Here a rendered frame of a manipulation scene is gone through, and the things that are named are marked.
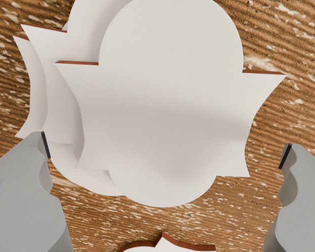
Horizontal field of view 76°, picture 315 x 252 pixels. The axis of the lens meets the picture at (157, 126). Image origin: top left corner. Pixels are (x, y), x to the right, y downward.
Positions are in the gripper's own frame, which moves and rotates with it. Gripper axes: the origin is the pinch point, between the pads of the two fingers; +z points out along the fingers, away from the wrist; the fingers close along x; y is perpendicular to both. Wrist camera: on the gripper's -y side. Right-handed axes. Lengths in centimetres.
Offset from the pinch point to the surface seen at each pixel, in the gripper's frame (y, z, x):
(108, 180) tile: 5.2, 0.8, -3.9
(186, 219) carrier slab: 14.0, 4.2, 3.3
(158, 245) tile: 17.7, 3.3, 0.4
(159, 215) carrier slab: 13.5, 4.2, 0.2
